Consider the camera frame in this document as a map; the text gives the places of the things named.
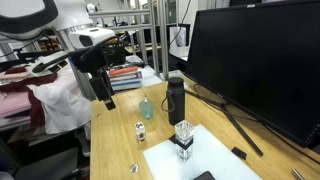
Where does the purple book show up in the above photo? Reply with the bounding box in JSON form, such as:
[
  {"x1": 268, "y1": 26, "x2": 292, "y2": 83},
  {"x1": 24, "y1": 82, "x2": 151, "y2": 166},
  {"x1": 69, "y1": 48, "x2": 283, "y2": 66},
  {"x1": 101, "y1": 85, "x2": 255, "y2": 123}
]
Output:
[{"x1": 109, "y1": 70, "x2": 144, "y2": 83}]

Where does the blue book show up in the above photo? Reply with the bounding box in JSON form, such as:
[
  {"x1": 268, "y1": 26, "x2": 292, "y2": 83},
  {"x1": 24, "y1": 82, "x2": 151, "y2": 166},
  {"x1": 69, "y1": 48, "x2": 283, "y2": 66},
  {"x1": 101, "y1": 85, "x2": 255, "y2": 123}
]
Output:
[{"x1": 110, "y1": 79, "x2": 143, "y2": 91}]

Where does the teal plastic cup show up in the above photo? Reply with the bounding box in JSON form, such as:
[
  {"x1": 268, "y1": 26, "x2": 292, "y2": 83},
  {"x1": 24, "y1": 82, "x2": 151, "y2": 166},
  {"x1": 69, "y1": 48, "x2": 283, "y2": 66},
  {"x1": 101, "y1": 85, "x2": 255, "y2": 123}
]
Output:
[{"x1": 138, "y1": 99, "x2": 155, "y2": 120}]

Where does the white rectangular mat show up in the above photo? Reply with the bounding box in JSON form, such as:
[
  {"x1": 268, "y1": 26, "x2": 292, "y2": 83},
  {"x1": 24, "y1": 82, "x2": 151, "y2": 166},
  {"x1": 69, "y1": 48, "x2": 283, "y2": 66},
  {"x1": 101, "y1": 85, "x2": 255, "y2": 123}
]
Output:
[{"x1": 142, "y1": 124, "x2": 263, "y2": 180}]

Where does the tall clear grinder black band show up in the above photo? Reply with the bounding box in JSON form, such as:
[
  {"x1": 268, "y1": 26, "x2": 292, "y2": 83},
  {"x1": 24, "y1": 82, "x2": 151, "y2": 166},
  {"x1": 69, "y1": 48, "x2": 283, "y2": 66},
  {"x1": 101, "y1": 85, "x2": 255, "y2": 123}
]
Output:
[{"x1": 173, "y1": 120, "x2": 195, "y2": 162}]

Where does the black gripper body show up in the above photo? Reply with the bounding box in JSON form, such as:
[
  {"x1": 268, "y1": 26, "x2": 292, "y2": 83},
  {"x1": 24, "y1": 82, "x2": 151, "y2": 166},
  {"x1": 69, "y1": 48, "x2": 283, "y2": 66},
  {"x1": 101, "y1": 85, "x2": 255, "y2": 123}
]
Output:
[{"x1": 69, "y1": 49, "x2": 110, "y2": 75}]

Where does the pink cloth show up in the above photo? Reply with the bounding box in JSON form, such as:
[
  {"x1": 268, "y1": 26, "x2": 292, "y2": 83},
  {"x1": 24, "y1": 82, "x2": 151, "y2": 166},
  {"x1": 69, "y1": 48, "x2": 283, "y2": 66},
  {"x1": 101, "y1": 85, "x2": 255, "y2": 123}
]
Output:
[{"x1": 0, "y1": 90, "x2": 32, "y2": 118}]

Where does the flat silver wrist camera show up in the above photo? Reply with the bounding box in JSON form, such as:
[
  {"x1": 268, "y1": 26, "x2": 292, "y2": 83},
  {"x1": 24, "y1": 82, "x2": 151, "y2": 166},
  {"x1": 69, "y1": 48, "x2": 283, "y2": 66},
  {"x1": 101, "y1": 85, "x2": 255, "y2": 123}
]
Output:
[{"x1": 31, "y1": 50, "x2": 70, "y2": 75}]

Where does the black bottle with strap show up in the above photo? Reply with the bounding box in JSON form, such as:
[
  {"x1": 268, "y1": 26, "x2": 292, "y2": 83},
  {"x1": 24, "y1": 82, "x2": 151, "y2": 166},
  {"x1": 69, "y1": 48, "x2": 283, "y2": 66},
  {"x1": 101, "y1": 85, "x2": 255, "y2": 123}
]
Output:
[{"x1": 161, "y1": 76, "x2": 186, "y2": 126}]

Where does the small black block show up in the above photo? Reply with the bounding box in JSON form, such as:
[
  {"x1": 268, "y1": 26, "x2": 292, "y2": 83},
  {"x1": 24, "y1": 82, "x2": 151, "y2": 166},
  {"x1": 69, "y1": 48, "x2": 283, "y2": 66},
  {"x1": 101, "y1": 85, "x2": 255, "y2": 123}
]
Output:
[{"x1": 231, "y1": 146, "x2": 248, "y2": 160}]

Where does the metal cylinder rod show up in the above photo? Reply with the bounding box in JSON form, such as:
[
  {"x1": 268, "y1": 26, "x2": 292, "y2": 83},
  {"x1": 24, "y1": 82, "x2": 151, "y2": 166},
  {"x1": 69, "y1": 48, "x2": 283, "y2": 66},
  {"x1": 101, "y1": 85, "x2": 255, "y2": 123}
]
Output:
[{"x1": 291, "y1": 167, "x2": 306, "y2": 180}]

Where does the black chair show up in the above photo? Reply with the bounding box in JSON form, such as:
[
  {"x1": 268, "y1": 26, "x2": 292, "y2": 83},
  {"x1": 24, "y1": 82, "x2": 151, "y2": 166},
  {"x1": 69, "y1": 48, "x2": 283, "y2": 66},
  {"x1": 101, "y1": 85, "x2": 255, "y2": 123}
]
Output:
[{"x1": 0, "y1": 138, "x2": 81, "y2": 180}]

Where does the white cloth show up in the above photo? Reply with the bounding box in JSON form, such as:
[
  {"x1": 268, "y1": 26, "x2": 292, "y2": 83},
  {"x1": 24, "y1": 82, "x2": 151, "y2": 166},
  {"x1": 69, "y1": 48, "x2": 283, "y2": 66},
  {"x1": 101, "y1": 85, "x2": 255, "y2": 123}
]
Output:
[{"x1": 26, "y1": 63, "x2": 93, "y2": 135}]

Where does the maroon cloth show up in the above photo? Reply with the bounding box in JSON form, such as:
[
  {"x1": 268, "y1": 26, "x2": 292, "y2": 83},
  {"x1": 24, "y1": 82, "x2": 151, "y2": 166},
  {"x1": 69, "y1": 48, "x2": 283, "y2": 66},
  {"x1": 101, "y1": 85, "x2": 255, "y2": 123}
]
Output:
[{"x1": 0, "y1": 65, "x2": 58, "y2": 128}]

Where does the red book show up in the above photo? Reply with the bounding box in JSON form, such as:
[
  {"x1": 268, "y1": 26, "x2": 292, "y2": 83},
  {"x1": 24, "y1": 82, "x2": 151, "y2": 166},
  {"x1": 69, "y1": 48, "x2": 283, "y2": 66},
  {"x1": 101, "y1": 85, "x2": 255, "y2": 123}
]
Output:
[{"x1": 108, "y1": 65, "x2": 140, "y2": 77}]

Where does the black monitor stand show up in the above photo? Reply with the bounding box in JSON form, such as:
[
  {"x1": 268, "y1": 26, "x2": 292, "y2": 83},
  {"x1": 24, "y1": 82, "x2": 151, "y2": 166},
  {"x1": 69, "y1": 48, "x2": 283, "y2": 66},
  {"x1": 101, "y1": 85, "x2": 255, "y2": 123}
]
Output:
[{"x1": 184, "y1": 87, "x2": 264, "y2": 157}]

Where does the aluminium frame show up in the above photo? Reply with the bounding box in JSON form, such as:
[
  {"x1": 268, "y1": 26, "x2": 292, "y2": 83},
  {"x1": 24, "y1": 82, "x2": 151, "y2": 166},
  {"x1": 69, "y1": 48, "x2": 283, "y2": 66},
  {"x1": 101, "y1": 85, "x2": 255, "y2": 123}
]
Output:
[{"x1": 88, "y1": 0, "x2": 170, "y2": 81}]

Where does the large black monitor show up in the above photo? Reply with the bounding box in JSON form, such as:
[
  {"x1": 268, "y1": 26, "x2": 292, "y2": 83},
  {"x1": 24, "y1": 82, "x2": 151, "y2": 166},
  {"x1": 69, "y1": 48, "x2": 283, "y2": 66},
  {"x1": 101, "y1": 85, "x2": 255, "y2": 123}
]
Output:
[{"x1": 184, "y1": 0, "x2": 320, "y2": 149}]

